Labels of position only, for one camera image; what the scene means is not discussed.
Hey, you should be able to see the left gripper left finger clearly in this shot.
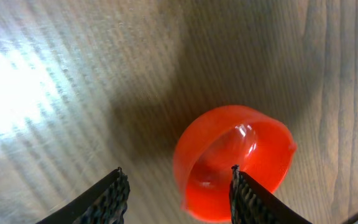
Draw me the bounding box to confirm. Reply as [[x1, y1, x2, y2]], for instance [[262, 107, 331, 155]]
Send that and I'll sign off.
[[38, 167, 130, 224]]

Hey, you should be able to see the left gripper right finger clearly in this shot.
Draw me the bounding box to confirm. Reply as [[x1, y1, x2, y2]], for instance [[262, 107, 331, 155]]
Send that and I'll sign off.
[[229, 165, 310, 224]]

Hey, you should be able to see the red plastic measuring scoop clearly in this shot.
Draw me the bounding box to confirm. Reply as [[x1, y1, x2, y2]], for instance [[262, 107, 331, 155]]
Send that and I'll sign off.
[[173, 105, 297, 223]]

